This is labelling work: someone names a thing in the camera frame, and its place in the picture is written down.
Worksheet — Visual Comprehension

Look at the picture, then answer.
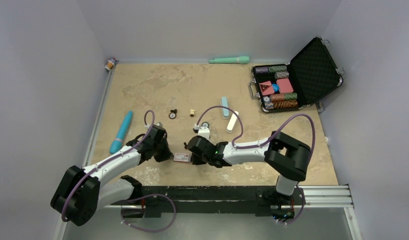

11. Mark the light blue white stapler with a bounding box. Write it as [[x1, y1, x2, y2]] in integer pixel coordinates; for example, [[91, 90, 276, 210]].
[[220, 96, 230, 119]]

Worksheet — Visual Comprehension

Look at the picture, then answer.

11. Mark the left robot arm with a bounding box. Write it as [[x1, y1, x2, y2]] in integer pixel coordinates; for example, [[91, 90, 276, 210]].
[[50, 124, 173, 226]]

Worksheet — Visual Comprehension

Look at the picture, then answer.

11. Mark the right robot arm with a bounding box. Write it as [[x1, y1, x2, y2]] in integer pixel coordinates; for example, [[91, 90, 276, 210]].
[[184, 132, 313, 204]]

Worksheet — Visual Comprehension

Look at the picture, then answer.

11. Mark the grey poker chip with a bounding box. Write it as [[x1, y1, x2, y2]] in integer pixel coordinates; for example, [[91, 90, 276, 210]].
[[201, 121, 210, 128]]

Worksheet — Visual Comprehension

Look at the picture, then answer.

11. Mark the brown poker chip left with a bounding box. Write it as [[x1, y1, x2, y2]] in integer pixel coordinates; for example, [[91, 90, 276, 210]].
[[168, 112, 177, 120]]

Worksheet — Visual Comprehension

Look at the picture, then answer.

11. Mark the blue marker pen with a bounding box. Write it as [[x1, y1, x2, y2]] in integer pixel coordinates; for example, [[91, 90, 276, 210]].
[[109, 110, 133, 155]]

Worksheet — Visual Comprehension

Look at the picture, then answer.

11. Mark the small orange toy figure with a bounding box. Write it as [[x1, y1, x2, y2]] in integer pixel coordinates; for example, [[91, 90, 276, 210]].
[[104, 57, 118, 71]]

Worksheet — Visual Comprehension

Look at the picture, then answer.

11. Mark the mint green microphone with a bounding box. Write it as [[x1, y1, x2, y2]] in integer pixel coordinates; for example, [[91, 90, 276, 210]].
[[208, 56, 250, 65]]

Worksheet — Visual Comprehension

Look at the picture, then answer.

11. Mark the black poker chip case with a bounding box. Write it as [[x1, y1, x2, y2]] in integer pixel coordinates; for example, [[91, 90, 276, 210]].
[[248, 36, 344, 113]]

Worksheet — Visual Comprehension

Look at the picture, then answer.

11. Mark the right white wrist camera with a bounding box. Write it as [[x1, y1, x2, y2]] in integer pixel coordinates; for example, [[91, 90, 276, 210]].
[[193, 125, 211, 140]]

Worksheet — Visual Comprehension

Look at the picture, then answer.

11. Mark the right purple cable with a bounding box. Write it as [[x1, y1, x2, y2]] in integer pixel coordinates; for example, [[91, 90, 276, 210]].
[[195, 105, 317, 226]]

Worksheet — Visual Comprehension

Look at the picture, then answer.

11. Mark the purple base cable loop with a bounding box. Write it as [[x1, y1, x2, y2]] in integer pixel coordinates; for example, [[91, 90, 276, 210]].
[[120, 193, 178, 233]]

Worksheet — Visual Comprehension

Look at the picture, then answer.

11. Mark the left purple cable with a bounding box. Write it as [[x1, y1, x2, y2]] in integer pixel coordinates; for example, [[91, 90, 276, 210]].
[[60, 109, 156, 223]]

